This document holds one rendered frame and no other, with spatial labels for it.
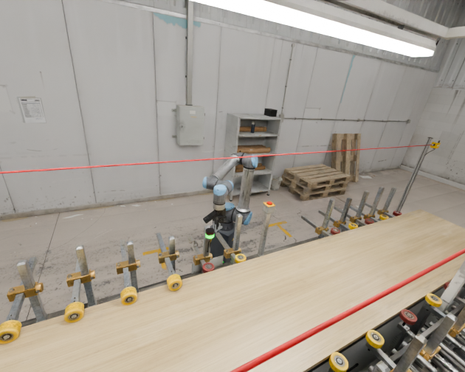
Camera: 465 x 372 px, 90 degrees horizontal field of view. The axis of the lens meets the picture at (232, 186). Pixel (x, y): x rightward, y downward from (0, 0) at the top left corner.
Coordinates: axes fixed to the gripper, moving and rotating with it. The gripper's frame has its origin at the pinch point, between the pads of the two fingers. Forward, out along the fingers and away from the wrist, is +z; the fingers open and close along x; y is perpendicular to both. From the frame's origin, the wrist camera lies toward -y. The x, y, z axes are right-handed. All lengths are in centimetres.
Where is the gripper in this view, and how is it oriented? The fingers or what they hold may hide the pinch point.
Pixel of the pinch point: (215, 231)
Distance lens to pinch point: 180.5
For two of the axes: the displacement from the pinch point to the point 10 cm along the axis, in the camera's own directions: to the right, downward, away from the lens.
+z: -0.8, 9.1, 4.2
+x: -4.5, -4.0, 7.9
